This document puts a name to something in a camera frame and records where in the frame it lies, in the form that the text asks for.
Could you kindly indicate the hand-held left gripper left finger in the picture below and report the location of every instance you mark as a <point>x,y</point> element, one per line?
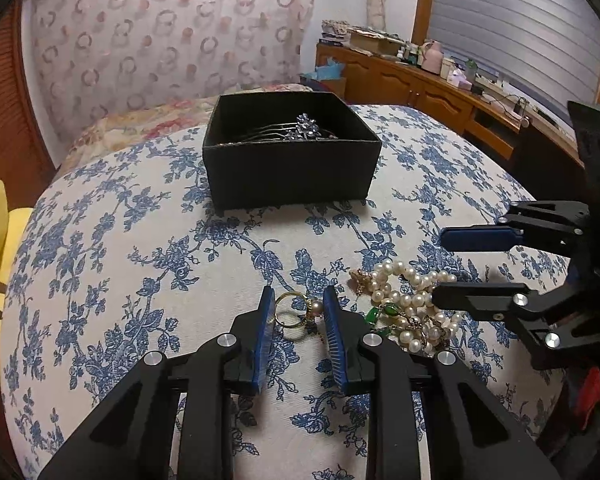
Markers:
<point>265,340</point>

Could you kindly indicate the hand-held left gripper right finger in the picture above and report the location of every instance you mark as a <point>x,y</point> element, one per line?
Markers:
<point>336,340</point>

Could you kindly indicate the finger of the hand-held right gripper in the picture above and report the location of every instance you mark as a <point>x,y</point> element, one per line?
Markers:
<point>480,296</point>
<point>480,238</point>

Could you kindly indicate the black jewelry box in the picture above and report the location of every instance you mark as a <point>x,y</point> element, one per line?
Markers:
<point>280,180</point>

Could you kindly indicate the silver flower hair comb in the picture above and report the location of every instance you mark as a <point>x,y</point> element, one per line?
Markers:
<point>305,127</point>

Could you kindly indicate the green stone pendant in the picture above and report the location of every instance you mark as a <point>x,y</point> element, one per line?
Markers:
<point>391,310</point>

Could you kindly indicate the gold flower earring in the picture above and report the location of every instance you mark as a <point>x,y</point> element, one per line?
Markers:
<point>361,280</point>

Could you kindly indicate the red cloth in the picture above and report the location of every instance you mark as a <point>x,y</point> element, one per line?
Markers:
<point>592,395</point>

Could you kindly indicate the blue floral cloth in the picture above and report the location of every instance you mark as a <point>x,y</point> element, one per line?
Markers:
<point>130,260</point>

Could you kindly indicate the pink tissue box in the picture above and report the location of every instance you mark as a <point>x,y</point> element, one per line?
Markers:
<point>460,80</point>

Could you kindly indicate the green bottle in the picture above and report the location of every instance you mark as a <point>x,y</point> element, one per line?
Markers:
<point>471,67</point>

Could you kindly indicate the white jar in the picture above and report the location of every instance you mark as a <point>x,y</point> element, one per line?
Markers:
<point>447,67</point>

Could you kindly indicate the grey window blind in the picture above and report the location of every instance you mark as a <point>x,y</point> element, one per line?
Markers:
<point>505,10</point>

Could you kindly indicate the wooden cabinet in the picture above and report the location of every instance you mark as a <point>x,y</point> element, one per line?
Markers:
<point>395,80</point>

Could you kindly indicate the pink thermos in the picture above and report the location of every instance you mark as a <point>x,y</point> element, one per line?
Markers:
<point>432,57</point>

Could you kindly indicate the cardboard box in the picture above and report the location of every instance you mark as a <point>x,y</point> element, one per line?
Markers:
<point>375,45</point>

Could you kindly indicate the blue bag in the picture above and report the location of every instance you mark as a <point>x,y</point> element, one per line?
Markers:
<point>330,75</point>

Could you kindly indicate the stack of books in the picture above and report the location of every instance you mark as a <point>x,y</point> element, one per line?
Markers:
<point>335,32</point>

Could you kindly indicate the rose floral bed blanket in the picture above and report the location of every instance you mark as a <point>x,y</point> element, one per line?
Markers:
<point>130,125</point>

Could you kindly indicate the yellow plush toy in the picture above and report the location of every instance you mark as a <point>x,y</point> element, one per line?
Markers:
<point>0,240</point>

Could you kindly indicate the wooden louvered wardrobe door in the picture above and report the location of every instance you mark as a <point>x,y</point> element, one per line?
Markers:
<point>5,110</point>

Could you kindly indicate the wooden window frame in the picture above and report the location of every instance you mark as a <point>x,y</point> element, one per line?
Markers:
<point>424,0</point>

